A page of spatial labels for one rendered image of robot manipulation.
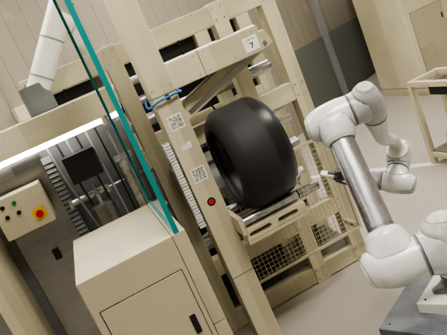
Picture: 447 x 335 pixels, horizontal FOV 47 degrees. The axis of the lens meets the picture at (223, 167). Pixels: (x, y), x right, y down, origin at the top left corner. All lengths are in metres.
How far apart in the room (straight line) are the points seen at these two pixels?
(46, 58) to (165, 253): 1.37
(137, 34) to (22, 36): 2.99
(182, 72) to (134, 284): 1.39
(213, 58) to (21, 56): 2.84
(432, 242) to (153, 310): 0.97
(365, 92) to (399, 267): 0.66
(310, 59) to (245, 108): 5.98
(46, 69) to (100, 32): 3.14
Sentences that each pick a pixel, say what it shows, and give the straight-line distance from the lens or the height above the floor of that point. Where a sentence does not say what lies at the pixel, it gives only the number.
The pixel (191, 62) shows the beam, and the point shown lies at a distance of 2.83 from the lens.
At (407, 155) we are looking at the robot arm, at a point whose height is 0.96.
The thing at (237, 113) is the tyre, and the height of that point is 1.43.
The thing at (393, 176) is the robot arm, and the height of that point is 0.91.
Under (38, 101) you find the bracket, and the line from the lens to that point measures 2.75.
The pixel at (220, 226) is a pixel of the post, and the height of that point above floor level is 0.91.
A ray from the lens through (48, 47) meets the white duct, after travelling 2.77.
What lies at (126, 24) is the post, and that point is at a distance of 2.53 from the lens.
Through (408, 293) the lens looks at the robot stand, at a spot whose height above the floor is 0.65.
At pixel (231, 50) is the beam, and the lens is 2.90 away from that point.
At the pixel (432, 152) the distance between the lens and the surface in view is 4.97.
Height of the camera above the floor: 1.83
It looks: 14 degrees down
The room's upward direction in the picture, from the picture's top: 23 degrees counter-clockwise
